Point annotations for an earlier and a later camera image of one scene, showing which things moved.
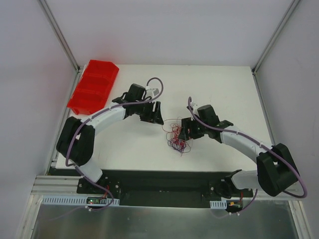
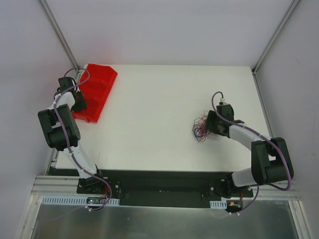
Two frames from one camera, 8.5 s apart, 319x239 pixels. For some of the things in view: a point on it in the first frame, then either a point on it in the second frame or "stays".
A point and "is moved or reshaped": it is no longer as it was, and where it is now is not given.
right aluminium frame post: x=275 y=36 stays
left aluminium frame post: x=55 y=26 stays
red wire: x=173 y=128 is moved or reshaped
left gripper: x=151 y=112 → x=79 y=102
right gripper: x=189 y=128 → x=211 y=122
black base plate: x=158 y=188 stays
